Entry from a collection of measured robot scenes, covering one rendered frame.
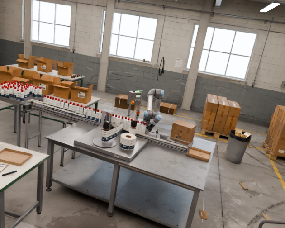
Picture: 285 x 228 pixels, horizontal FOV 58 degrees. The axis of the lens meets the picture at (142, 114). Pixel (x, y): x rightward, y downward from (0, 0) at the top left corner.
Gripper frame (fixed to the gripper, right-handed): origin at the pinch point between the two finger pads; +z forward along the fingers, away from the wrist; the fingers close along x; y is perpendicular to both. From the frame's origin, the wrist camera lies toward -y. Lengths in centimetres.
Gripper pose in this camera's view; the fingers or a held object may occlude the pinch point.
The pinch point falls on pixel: (145, 132)
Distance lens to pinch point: 378.1
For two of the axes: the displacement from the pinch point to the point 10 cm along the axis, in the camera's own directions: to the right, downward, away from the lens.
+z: -5.9, 6.9, 4.1
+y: -3.5, 2.3, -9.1
